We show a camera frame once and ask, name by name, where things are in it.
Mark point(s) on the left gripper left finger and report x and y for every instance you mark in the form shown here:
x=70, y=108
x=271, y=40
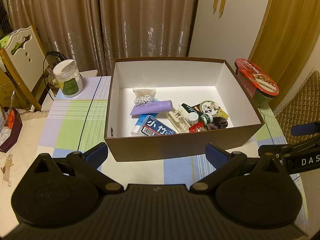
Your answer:
x=96, y=155

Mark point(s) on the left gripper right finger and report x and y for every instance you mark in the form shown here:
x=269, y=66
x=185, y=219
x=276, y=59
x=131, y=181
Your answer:
x=216, y=155

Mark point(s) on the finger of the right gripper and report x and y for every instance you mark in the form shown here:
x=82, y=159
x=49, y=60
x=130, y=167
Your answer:
x=277, y=150
x=305, y=129

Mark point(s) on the dark brown scrunchie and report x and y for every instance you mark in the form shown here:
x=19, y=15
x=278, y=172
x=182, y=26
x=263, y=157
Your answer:
x=219, y=122

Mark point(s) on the red small packet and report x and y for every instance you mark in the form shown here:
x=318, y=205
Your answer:
x=198, y=127

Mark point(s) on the white pill bottle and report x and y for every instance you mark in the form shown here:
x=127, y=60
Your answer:
x=192, y=118

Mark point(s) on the white printed tube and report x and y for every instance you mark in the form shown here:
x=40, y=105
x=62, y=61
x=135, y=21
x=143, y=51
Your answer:
x=135, y=130

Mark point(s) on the green Mentholatum blister card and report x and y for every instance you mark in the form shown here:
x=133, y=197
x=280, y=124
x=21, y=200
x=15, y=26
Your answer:
x=202, y=109

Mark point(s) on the white hair claw clip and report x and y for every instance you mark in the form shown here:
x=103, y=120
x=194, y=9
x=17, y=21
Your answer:
x=178, y=118

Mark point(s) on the blue toothpaste box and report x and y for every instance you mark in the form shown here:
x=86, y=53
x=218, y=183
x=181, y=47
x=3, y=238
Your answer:
x=152, y=127

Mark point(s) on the purple tube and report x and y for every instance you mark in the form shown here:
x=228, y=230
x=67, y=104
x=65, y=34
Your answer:
x=152, y=107

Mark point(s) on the cotton swab bag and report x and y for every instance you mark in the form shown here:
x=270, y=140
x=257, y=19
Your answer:
x=144, y=95

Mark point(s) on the woven quilted chair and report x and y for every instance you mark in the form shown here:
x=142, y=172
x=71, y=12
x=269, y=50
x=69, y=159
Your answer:
x=302, y=109

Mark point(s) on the red lid instant noodle cup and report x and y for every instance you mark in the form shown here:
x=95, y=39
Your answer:
x=259, y=85

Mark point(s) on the brown cardboard storage box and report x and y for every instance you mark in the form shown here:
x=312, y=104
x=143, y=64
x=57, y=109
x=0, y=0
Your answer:
x=184, y=81

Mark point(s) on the clear jar green label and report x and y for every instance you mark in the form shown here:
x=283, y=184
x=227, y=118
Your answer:
x=68, y=78

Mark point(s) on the dark red holder box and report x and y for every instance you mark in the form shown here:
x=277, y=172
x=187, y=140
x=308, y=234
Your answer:
x=11, y=125

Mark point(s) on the brown curtain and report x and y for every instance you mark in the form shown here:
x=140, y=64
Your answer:
x=97, y=32

